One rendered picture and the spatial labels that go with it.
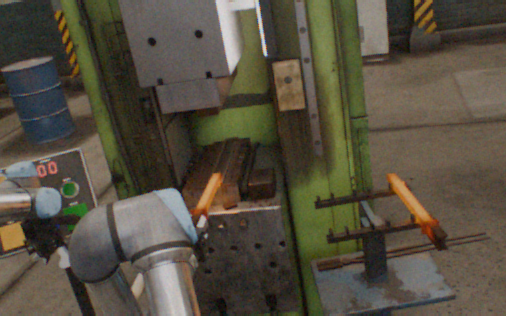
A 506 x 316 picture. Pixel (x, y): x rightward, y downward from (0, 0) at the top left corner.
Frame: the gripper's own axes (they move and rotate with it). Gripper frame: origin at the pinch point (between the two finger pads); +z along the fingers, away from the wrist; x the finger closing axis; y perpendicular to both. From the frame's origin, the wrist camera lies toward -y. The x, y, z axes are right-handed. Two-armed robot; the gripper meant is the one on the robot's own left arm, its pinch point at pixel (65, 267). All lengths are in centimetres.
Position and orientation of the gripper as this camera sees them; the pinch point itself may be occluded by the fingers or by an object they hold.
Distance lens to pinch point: 168.5
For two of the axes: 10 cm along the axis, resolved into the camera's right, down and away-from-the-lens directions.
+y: -4.5, 4.2, -7.8
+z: 1.7, 9.0, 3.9
